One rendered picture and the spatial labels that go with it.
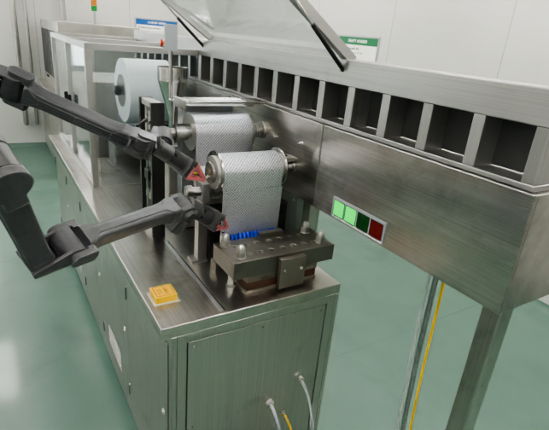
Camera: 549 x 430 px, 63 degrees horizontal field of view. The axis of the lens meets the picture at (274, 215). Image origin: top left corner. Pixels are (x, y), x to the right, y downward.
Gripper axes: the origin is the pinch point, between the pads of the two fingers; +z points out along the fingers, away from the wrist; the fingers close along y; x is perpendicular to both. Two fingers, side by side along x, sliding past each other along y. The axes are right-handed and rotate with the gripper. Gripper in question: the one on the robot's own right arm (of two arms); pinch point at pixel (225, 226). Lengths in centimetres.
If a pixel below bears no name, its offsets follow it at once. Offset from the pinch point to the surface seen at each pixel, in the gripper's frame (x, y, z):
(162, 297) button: -28.0, 9.1, -15.9
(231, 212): 5.2, 0.5, -1.5
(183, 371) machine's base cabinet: -43.5, 23.2, -4.9
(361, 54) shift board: 204, -189, 224
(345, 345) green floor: -29, -5, 147
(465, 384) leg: 0, 82, 40
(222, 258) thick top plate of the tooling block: -9.2, 10.3, -3.5
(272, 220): 10.6, 3.8, 15.7
